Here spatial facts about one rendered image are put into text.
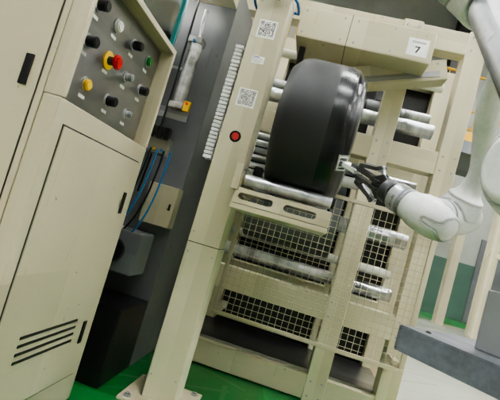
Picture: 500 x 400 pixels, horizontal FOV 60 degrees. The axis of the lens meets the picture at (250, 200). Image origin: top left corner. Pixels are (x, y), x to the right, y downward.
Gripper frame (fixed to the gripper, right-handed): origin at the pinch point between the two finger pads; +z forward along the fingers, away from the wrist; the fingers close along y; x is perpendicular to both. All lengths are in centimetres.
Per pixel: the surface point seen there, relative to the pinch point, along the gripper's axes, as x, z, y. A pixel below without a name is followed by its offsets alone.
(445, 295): 605, 262, 401
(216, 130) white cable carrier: -28, 49, 5
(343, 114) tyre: -1.5, 9.3, -15.4
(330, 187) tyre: -0.2, 6.7, 10.9
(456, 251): 634, 293, 327
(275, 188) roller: -16.5, 16.9, 15.4
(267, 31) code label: -7, 59, -33
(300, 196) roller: -9.7, 10.6, 15.8
